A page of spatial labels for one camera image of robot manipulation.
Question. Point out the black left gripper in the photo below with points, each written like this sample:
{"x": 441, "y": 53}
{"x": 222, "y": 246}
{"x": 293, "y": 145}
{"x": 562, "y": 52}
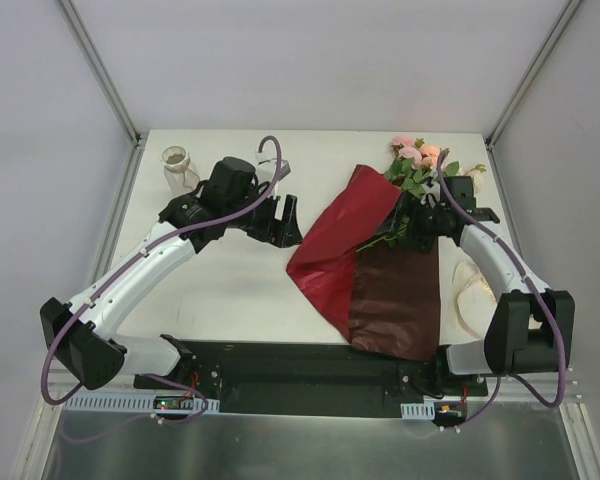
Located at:
{"x": 272, "y": 223}

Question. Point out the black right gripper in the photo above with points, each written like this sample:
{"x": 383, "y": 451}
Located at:
{"x": 416, "y": 226}

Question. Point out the pink flower bouquet green leaves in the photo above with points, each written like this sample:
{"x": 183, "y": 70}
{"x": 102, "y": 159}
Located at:
{"x": 414, "y": 171}

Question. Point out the dark red wrapping paper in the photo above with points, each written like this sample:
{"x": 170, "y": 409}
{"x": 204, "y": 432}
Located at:
{"x": 381, "y": 299}

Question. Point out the cream printed ribbon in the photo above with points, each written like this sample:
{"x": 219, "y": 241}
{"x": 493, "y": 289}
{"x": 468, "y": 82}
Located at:
{"x": 473, "y": 301}

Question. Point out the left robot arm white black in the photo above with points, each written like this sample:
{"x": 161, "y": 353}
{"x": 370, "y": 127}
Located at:
{"x": 84, "y": 330}

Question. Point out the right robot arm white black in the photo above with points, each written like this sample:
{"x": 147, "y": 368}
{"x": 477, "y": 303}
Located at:
{"x": 531, "y": 328}

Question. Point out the beige ceramic vase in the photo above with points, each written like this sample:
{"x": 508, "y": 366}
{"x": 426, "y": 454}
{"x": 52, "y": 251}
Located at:
{"x": 179, "y": 171}

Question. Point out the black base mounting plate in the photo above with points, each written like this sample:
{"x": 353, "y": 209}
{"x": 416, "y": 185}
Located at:
{"x": 314, "y": 379}

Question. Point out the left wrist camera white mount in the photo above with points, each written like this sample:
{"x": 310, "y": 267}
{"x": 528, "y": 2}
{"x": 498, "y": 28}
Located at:
{"x": 266, "y": 167}

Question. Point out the right side aluminium rail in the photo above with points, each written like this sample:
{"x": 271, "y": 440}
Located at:
{"x": 511, "y": 217}

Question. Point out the right white cable duct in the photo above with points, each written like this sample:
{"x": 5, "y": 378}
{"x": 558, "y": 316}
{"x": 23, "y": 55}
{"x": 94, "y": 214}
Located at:
{"x": 424, "y": 410}

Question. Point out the white cable duct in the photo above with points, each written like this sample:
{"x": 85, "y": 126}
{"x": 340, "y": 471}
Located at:
{"x": 140, "y": 403}
{"x": 424, "y": 410}

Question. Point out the right aluminium frame post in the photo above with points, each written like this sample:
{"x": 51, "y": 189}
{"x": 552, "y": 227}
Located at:
{"x": 549, "y": 44}

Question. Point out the left white cable duct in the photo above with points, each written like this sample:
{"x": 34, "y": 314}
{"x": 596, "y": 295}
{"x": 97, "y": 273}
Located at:
{"x": 140, "y": 403}

